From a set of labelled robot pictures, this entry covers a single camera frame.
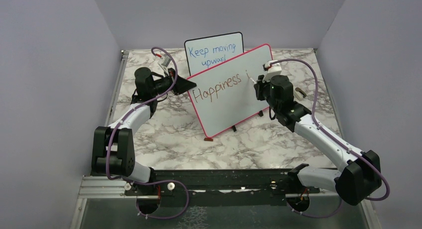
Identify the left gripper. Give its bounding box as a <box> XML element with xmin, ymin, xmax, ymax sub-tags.
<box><xmin>150</xmin><ymin>68</ymin><xmax>197</xmax><ymax>96</ymax></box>

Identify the pink framed whiteboard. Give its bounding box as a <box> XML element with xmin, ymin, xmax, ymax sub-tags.
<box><xmin>188</xmin><ymin>44</ymin><xmax>273</xmax><ymax>138</ymax></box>

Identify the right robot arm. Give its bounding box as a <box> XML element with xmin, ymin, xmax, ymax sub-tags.
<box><xmin>254</xmin><ymin>75</ymin><xmax>382</xmax><ymax>206</ymax></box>

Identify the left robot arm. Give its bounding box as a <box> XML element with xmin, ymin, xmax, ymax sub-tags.
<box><xmin>91</xmin><ymin>67</ymin><xmax>197</xmax><ymax>195</ymax></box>

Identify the black framed whiteboard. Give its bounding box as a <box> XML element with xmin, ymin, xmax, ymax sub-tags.
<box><xmin>184</xmin><ymin>31</ymin><xmax>244</xmax><ymax>75</ymax></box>

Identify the small white eraser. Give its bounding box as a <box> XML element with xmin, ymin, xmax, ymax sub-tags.
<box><xmin>294</xmin><ymin>87</ymin><xmax>307</xmax><ymax>101</ymax></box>

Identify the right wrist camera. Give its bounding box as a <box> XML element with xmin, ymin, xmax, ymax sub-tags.
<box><xmin>262</xmin><ymin>60</ymin><xmax>282</xmax><ymax>83</ymax></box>

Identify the black mounting rail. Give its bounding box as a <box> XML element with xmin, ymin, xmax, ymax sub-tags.
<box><xmin>91</xmin><ymin>166</ymin><xmax>355</xmax><ymax>207</ymax></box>

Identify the aluminium table frame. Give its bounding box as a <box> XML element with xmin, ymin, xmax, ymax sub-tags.
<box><xmin>71</xmin><ymin>49</ymin><xmax>374</xmax><ymax>229</ymax></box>

